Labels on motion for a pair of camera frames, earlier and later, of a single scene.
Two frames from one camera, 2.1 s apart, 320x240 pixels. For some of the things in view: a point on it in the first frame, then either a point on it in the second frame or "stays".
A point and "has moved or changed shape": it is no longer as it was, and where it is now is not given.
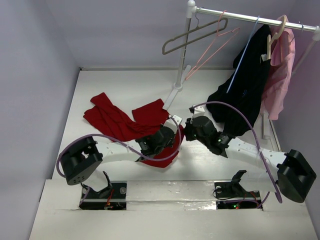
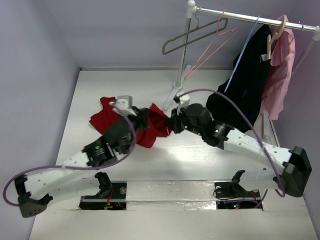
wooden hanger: (270, 41) stays
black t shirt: (243, 87) stays
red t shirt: (109, 120) has moved or changed shape
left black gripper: (168, 144) to (142, 117)
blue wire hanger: (243, 53) has moved or changed shape
